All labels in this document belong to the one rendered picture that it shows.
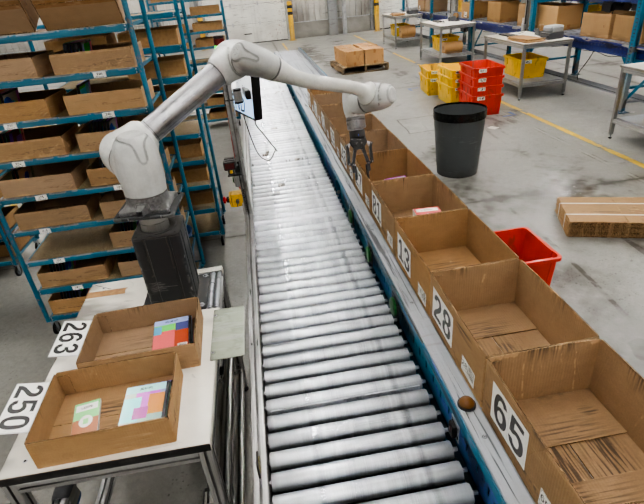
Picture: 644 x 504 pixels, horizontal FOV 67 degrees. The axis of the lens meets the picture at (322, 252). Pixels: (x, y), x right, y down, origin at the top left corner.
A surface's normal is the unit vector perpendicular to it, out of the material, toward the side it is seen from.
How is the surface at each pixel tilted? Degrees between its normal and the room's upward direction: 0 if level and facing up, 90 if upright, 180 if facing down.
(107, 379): 89
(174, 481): 0
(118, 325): 89
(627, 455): 0
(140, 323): 88
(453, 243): 89
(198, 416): 0
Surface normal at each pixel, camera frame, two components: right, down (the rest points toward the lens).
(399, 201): 0.15, 0.46
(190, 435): -0.08, -0.87
